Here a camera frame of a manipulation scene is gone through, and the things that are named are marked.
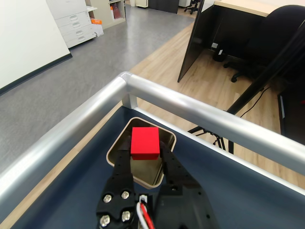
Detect wooden desk with black panels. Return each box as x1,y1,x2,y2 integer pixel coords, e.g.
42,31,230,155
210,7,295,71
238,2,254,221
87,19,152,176
177,0,305,83

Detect black office chair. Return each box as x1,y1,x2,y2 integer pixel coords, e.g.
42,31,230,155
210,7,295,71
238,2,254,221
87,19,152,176
223,4,305,83
183,0,200,15

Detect black power adapter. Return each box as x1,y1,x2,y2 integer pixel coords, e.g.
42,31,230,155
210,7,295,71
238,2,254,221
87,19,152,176
213,48,227,63

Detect beige cabinet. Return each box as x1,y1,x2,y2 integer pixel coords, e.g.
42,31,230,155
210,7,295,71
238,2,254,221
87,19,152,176
107,0,127,29

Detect black tripod stand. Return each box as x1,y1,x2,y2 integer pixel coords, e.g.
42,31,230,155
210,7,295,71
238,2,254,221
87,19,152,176
187,16,305,154

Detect white filing cabinet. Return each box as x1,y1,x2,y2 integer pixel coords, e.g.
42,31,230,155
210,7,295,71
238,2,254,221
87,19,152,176
46,0,99,49

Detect cardboard box with orange label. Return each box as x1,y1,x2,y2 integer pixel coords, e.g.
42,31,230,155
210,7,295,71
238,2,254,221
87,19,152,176
90,18,104,37

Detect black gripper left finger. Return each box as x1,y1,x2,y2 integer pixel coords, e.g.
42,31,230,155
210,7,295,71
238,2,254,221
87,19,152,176
96,137,138,229

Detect square metal container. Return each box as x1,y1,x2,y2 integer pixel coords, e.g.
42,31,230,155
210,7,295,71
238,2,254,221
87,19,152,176
105,116,177,190

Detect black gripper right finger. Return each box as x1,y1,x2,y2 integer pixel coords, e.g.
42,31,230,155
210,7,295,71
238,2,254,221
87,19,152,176
153,141,219,229

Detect black floor cable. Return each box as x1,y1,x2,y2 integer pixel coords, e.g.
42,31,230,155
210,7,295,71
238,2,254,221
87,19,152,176
239,87,271,119

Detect dark blue mat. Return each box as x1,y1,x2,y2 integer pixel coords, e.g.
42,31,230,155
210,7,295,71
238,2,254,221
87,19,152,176
4,106,305,229

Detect white red black servo cable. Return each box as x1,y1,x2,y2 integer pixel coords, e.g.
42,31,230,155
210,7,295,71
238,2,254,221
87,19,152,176
135,194,155,229

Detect red cube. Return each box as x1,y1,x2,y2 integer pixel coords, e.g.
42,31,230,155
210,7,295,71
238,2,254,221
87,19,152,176
130,126,161,161

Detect aluminium table frame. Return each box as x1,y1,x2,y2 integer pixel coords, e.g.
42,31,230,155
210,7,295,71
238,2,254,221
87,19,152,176
0,71,305,203

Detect black cabinet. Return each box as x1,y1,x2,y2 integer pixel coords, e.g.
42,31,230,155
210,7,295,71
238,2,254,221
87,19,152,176
277,90,305,139

